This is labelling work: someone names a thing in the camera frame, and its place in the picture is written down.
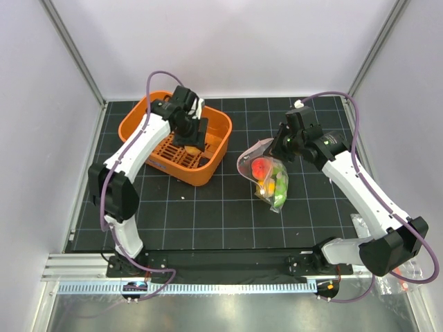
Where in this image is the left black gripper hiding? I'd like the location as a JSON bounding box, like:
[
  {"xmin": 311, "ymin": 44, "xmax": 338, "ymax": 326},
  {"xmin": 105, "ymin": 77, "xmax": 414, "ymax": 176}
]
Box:
[{"xmin": 174, "ymin": 114, "xmax": 208, "ymax": 151}]

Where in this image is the peach toy fruit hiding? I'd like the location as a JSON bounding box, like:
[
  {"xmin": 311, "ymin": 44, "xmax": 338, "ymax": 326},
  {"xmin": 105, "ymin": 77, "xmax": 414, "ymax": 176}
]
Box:
[{"xmin": 251, "ymin": 157, "xmax": 272, "ymax": 181}]

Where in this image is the pink dotted zip bag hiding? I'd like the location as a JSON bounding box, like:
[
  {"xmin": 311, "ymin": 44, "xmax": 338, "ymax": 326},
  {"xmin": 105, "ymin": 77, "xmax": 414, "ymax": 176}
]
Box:
[{"xmin": 237, "ymin": 138, "xmax": 283, "ymax": 213}]

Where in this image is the small green toy vegetable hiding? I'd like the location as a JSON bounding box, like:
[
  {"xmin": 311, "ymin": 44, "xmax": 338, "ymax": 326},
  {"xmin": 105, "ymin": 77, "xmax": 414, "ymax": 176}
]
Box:
[{"xmin": 272, "ymin": 165, "xmax": 288, "ymax": 181}]

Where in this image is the long green toy vegetable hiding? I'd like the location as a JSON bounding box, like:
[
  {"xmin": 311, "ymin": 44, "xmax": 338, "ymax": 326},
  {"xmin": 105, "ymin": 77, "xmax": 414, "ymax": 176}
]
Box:
[{"xmin": 273, "ymin": 179, "xmax": 288, "ymax": 208}]

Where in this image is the orange plastic basket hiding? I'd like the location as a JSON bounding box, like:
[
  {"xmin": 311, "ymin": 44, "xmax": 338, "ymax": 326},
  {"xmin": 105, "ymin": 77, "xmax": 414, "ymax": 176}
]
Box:
[{"xmin": 118, "ymin": 91, "xmax": 233, "ymax": 186}]

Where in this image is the yellow orange toy fruit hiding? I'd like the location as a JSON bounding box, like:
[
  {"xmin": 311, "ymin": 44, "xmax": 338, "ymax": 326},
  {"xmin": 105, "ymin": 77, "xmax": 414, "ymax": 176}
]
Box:
[{"xmin": 257, "ymin": 178, "xmax": 275, "ymax": 197}]

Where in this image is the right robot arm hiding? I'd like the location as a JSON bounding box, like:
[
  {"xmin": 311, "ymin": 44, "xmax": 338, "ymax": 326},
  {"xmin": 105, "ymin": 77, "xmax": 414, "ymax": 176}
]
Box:
[{"xmin": 265, "ymin": 106, "xmax": 428, "ymax": 277}]

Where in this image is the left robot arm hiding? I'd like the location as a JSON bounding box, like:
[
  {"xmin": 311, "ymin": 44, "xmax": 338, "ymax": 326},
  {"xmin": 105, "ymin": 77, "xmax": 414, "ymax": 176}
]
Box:
[{"xmin": 88, "ymin": 86, "xmax": 208, "ymax": 277}]

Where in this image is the black base bar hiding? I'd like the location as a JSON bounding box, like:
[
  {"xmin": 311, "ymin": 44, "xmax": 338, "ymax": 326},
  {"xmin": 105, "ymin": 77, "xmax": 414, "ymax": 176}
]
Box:
[{"xmin": 106, "ymin": 248, "xmax": 353, "ymax": 285}]

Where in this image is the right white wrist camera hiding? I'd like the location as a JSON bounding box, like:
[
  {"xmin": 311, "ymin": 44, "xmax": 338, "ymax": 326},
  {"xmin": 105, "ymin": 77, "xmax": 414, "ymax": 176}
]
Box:
[{"xmin": 293, "ymin": 100, "xmax": 304, "ymax": 109}]

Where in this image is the white slotted cable duct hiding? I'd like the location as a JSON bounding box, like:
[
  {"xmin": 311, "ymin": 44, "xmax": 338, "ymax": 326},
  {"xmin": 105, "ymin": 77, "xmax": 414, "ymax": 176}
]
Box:
[{"xmin": 57, "ymin": 279, "xmax": 317, "ymax": 296}]

